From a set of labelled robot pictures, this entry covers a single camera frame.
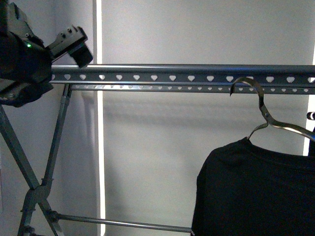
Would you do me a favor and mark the metal clothes hanger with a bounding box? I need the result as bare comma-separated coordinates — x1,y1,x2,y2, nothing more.
230,77,315,142

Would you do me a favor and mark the black printed t-shirt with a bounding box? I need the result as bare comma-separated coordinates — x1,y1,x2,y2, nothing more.
191,138,315,236

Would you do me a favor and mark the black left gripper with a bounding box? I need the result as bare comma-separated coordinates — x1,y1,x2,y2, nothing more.
0,1,93,68

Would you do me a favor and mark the grey metal drying rack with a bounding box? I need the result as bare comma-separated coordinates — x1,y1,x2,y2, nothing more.
0,64,315,236

